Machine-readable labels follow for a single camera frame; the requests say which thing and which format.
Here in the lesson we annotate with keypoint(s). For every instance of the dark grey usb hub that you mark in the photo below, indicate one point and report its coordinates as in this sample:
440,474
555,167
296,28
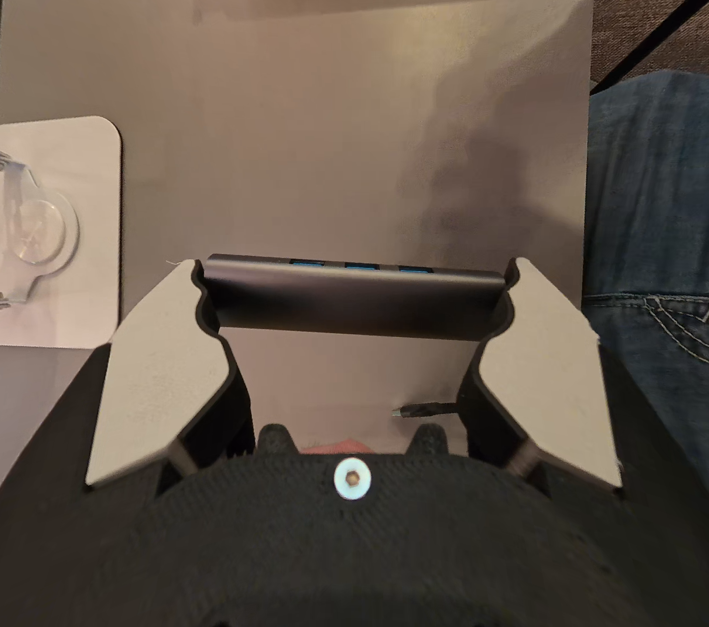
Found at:
354,300

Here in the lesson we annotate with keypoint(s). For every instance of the black floor stand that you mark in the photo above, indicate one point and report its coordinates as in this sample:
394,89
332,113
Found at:
648,43

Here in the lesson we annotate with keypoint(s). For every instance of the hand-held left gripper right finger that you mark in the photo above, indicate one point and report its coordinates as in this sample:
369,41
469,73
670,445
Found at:
548,383

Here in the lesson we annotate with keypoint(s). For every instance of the person's jeans leg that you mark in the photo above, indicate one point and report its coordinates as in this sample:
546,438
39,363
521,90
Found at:
648,194

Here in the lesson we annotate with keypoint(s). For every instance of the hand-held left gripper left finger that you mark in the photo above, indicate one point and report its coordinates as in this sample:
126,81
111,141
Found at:
160,377

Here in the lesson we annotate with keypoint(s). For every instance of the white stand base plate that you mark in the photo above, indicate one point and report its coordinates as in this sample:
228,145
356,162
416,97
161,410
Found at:
94,250

